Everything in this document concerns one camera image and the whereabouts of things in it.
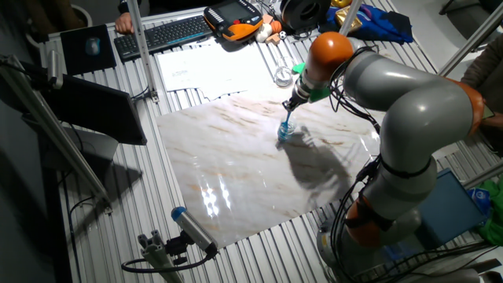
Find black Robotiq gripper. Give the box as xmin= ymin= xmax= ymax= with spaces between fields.
xmin=281 ymin=81 xmax=313 ymax=113

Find blue plastic spoon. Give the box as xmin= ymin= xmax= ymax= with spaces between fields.
xmin=280 ymin=109 xmax=294 ymax=137

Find bystander forearm in dark sleeve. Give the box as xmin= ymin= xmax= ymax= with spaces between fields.
xmin=461 ymin=32 xmax=503 ymax=108

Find small beaker with blue liquid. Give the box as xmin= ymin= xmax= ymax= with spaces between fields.
xmin=276 ymin=119 xmax=297 ymax=143

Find large empty glass beaker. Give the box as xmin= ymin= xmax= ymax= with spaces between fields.
xmin=273 ymin=55 xmax=296 ymax=88

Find bystander hand by keyboard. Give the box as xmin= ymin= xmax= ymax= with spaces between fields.
xmin=114 ymin=12 xmax=136 ymax=35

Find bystander hand holding phone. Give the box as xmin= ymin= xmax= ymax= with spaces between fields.
xmin=481 ymin=110 xmax=503 ymax=129

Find white toy figure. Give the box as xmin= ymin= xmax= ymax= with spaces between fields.
xmin=255 ymin=22 xmax=274 ymax=44

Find marble pattern board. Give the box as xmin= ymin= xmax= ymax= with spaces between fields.
xmin=156 ymin=86 xmax=461 ymax=250

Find white paper sheets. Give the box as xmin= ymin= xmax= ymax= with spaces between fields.
xmin=156 ymin=38 xmax=277 ymax=101

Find black filament spool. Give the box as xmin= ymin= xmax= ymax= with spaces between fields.
xmin=279 ymin=0 xmax=332 ymax=33

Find orange and black teach pendant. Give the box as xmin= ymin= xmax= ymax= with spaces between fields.
xmin=202 ymin=0 xmax=265 ymax=43

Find gold foil box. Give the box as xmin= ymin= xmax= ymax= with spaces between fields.
xmin=334 ymin=5 xmax=363 ymax=33

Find blue cloth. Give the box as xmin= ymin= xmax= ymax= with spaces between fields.
xmin=318 ymin=2 xmax=415 ymax=45

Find black computer keyboard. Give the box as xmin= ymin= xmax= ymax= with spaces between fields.
xmin=113 ymin=14 xmax=215 ymax=63

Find black flat monitor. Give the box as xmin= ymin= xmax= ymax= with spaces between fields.
xmin=38 ymin=73 xmax=149 ymax=147

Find blue metal box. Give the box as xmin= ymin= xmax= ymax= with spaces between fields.
xmin=416 ymin=167 xmax=489 ymax=249

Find grey computer mouse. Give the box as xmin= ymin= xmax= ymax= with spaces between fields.
xmin=84 ymin=36 xmax=101 ymax=57

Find blue printed packet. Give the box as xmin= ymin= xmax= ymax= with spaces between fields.
xmin=466 ymin=186 xmax=493 ymax=216

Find black mouse pad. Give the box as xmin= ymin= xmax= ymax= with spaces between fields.
xmin=59 ymin=24 xmax=118 ymax=77

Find aluminium diagonal beam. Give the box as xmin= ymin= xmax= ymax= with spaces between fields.
xmin=0 ymin=53 xmax=114 ymax=215

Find green cloth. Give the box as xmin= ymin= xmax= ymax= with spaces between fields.
xmin=475 ymin=178 xmax=503 ymax=248

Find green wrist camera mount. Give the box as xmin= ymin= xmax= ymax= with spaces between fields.
xmin=291 ymin=61 xmax=332 ymax=105

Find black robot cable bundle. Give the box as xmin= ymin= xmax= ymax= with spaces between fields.
xmin=328 ymin=46 xmax=383 ymax=282

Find thin aluminium post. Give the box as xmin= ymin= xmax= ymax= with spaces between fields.
xmin=338 ymin=0 xmax=365 ymax=37

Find silver camera with blue end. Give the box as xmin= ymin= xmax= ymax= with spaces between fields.
xmin=170 ymin=205 xmax=219 ymax=257

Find aluminium upright post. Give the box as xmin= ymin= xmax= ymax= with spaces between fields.
xmin=125 ymin=0 xmax=160 ymax=104

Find aluminium frame beam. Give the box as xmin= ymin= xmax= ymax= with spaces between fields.
xmin=436 ymin=1 xmax=503 ymax=77

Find grey camera mounting bracket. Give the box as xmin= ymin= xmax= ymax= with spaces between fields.
xmin=137 ymin=229 xmax=190 ymax=283

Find short aluminium rail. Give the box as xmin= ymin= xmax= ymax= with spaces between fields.
xmin=461 ymin=160 xmax=503 ymax=190

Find black camera cable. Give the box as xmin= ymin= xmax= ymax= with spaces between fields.
xmin=120 ymin=251 xmax=218 ymax=274

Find silver camera on beam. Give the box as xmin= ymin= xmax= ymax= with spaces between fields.
xmin=46 ymin=48 xmax=64 ymax=90

